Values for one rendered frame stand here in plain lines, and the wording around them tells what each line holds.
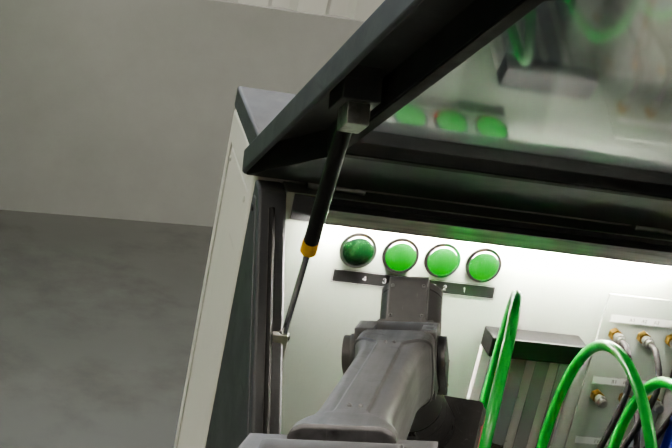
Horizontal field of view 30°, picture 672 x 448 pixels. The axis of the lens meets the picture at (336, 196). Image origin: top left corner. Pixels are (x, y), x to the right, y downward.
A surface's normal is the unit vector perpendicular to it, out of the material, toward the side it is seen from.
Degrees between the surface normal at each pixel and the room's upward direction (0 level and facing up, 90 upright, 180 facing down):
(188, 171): 90
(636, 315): 90
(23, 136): 90
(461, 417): 47
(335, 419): 18
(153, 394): 0
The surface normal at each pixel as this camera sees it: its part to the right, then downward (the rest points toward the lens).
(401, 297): -0.11, -0.59
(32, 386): 0.19, -0.93
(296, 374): 0.18, 0.35
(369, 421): 0.00, -1.00
